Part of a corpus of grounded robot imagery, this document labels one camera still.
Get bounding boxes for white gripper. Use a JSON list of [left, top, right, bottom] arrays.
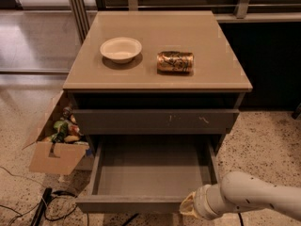
[[180, 184, 221, 220]]

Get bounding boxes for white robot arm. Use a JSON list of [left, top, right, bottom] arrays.
[[180, 171, 301, 220]]

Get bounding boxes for black floor cable left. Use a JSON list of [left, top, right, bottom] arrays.
[[42, 189, 90, 226]]

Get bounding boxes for grey top drawer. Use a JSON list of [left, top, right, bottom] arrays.
[[73, 109, 239, 135]]

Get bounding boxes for cardboard box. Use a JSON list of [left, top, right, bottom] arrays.
[[24, 91, 94, 175]]

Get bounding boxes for black power strip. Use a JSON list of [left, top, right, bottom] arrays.
[[30, 187, 52, 226]]

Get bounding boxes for thin grey floor wire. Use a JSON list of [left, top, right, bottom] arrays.
[[0, 165, 45, 226]]

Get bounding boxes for snack packets in box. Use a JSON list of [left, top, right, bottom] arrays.
[[42, 105, 87, 145]]

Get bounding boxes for gold drink can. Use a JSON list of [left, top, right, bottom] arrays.
[[157, 51, 194, 73]]

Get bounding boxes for white paper bowl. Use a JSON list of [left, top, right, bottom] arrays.
[[100, 37, 142, 64]]

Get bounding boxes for grey drawer cabinet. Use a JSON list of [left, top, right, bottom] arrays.
[[61, 10, 254, 143]]

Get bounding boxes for grey drawer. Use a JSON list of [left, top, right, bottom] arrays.
[[73, 109, 239, 135], [77, 135, 219, 214]]

